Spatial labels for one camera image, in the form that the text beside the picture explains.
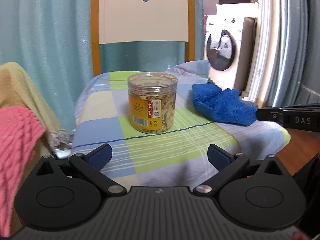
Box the blue terry cloth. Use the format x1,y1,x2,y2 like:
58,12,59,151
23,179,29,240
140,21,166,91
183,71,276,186
192,82,257,126

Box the clear plastic jar yellow label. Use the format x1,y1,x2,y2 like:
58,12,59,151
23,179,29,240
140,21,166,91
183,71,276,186
127,72,178,134

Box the grey-blue curtain right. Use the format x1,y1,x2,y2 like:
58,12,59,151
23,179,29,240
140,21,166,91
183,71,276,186
268,0,319,107

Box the brown cardboard panel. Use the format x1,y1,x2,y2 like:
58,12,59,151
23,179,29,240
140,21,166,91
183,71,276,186
234,17,257,94

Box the pink fluffy towel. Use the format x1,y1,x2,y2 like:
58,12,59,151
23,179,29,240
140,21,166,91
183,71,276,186
1,106,46,237

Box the white front-load washing machine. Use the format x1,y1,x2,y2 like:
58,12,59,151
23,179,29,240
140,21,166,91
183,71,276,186
204,3,258,89

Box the yellow-green blanket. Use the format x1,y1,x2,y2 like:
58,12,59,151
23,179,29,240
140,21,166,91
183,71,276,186
1,62,72,235

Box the teal curtain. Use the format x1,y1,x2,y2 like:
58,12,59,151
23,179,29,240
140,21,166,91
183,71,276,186
1,0,204,134

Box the wooden chair white backrest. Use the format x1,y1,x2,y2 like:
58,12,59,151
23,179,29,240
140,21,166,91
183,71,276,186
91,0,196,76

